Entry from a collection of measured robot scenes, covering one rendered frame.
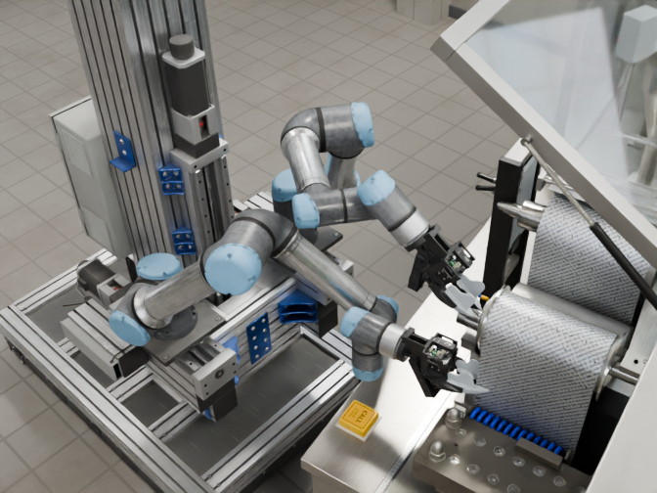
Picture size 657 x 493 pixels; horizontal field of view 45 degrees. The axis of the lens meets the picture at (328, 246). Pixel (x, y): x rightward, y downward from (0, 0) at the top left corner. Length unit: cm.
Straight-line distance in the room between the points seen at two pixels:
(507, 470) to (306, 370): 135
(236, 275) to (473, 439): 63
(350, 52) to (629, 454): 445
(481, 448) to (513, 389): 14
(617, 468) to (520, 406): 76
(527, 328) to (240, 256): 63
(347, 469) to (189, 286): 56
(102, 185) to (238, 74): 274
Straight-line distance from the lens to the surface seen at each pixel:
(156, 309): 202
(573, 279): 181
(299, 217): 168
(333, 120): 202
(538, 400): 174
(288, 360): 299
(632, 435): 107
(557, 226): 176
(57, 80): 535
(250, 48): 540
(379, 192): 160
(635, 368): 164
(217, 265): 178
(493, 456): 177
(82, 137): 240
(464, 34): 119
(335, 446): 192
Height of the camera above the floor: 249
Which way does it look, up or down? 42 degrees down
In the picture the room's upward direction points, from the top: 2 degrees counter-clockwise
